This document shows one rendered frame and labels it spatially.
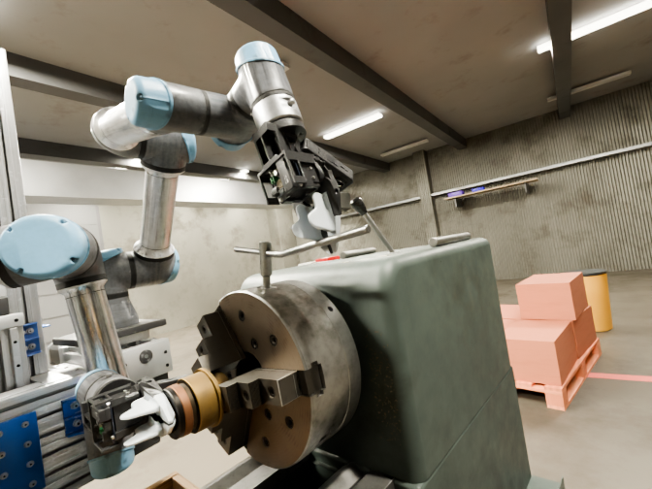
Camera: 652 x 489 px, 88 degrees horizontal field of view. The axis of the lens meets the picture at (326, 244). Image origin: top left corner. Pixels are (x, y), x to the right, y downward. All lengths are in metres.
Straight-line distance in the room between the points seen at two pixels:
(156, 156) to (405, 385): 0.80
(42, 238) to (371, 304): 0.59
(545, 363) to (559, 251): 6.36
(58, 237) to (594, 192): 8.95
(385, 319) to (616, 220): 8.61
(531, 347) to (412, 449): 2.26
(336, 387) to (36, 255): 0.56
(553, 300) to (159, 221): 2.99
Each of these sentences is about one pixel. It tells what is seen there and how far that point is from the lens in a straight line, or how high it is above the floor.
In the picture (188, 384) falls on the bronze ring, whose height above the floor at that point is 1.12.
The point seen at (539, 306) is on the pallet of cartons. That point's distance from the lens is 3.40.
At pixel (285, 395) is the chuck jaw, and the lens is 0.54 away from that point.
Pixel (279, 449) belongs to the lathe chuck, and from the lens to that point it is 0.67.
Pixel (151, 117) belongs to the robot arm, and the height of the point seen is 1.52.
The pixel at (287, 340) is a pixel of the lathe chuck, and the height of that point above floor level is 1.15.
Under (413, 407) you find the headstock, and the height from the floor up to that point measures 0.99.
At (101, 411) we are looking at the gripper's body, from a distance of 0.63.
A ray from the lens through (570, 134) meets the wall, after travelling 9.24.
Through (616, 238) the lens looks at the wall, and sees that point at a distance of 9.12.
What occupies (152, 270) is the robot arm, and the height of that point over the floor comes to 1.31.
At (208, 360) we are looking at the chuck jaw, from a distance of 0.63.
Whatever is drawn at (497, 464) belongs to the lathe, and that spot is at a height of 0.71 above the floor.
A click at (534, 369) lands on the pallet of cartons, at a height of 0.25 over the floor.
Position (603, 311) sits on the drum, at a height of 0.21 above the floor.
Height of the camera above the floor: 1.28
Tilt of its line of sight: 2 degrees up
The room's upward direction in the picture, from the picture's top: 9 degrees counter-clockwise
